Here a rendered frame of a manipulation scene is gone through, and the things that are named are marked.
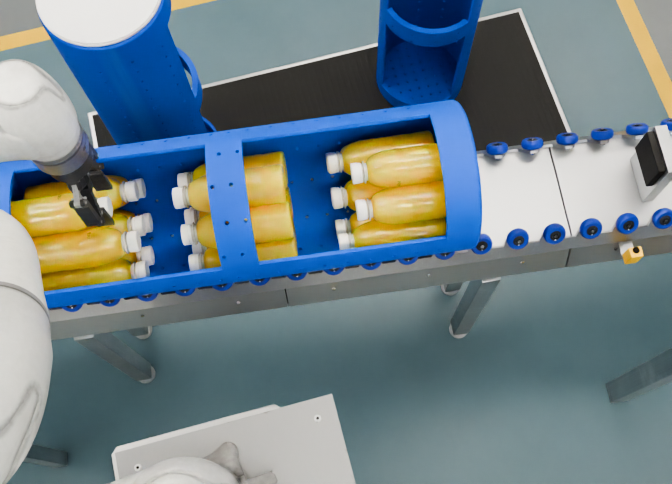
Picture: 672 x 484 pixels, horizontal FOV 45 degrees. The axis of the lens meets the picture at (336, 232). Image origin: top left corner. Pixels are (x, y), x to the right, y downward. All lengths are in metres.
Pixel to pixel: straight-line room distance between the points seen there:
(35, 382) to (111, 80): 1.31
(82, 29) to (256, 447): 0.96
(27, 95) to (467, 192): 0.73
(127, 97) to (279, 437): 0.94
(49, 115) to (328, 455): 0.72
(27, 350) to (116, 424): 1.91
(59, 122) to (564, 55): 2.18
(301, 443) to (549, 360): 1.33
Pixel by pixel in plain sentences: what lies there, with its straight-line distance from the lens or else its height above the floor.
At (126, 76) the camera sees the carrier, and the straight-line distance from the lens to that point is 1.95.
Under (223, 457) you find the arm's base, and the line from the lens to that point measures 1.45.
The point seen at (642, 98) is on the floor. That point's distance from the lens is 3.05.
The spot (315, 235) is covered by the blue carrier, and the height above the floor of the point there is 0.96.
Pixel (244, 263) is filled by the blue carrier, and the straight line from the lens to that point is 1.46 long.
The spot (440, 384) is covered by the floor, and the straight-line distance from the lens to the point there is 2.57.
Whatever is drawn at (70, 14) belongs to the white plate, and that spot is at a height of 1.04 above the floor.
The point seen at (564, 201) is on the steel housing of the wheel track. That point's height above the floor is 0.93.
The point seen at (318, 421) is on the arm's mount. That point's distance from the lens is 1.46.
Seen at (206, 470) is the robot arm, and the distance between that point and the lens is 1.24.
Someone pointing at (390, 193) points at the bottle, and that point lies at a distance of 1.49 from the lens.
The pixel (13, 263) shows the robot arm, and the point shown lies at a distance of 0.84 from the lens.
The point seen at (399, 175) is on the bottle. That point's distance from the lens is 1.47.
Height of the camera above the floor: 2.52
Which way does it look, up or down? 70 degrees down
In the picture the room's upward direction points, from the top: 3 degrees counter-clockwise
